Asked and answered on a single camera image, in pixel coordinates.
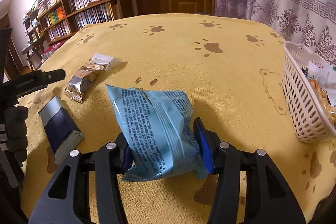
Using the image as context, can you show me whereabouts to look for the light blue snack packet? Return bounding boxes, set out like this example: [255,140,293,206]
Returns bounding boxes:
[106,85,209,182]

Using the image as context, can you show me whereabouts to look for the white green snack packet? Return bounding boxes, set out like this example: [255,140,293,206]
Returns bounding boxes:
[307,61,335,107]

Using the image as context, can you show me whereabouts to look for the gloved left hand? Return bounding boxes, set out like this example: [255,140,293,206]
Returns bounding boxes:
[5,106,29,165]

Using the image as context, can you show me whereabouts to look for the dark blue silver packet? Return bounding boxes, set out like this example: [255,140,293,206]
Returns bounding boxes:
[38,96,84,165]

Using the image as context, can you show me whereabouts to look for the brown foil snack packet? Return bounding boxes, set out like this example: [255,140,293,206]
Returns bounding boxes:
[64,63,105,103]

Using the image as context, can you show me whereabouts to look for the white plastic basket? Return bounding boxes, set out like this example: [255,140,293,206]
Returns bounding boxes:
[282,42,335,143]

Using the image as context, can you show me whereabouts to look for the small white snack packet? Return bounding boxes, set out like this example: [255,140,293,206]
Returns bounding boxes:
[90,53,113,69]

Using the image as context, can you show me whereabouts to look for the orange snack packets in basket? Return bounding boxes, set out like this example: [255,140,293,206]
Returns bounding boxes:
[309,79,336,127]

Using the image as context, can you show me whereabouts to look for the wooden bookshelf with books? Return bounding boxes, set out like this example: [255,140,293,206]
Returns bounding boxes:
[21,0,134,71]

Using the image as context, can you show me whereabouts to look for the yellow paw print tablecloth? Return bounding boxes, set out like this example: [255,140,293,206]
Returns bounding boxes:
[19,14,335,223]

